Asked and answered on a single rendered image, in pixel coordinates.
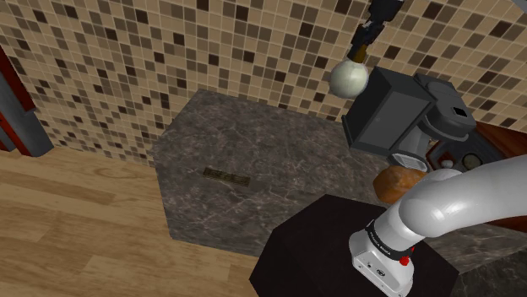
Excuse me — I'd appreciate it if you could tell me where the white round ball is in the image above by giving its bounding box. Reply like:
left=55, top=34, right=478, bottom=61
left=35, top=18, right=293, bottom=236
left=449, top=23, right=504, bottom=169
left=329, top=58, right=370, bottom=100

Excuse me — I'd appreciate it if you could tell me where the dark grey coffee machine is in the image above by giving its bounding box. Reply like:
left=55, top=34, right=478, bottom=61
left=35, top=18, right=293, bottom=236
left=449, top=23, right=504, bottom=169
left=340, top=67, right=479, bottom=173

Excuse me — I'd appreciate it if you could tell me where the brown bread loaf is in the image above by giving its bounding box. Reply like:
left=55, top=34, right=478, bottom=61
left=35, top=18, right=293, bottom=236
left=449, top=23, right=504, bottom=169
left=372, top=165, right=429, bottom=205

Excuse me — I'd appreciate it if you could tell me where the red-brown wooden tray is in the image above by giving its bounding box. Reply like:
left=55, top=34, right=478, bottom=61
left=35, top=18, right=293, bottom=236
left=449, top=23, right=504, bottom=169
left=425, top=121, right=527, bottom=234

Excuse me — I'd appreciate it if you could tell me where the dark marble counter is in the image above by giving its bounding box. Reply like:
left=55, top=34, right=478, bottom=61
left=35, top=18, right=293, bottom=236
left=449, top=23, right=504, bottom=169
left=148, top=88, right=527, bottom=297

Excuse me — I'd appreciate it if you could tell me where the black robot stand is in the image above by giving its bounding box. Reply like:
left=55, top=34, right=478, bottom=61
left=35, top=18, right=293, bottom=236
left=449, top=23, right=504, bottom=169
left=248, top=192, right=460, bottom=297

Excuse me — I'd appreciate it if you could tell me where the grey door with red frame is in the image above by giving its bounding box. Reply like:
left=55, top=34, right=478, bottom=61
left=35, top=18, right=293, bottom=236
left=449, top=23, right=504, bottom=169
left=0, top=44, right=56, bottom=159

